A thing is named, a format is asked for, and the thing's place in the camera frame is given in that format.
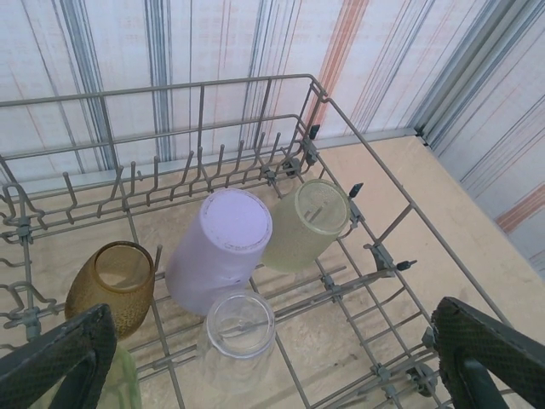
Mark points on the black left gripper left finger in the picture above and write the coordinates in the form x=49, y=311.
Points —
x=38, y=366

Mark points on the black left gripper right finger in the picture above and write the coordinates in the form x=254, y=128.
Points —
x=464, y=341

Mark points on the green translucent cup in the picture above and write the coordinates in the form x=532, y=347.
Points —
x=125, y=379

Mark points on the amber textured glass cup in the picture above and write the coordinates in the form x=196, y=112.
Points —
x=123, y=294

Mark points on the pale yellow textured cup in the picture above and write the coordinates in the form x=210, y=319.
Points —
x=302, y=238

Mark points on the clear plastic cup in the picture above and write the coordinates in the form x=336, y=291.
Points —
x=238, y=349

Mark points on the lavender plastic tumbler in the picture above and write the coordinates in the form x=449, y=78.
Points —
x=213, y=255

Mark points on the aluminium corner post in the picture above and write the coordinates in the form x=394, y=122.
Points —
x=460, y=72

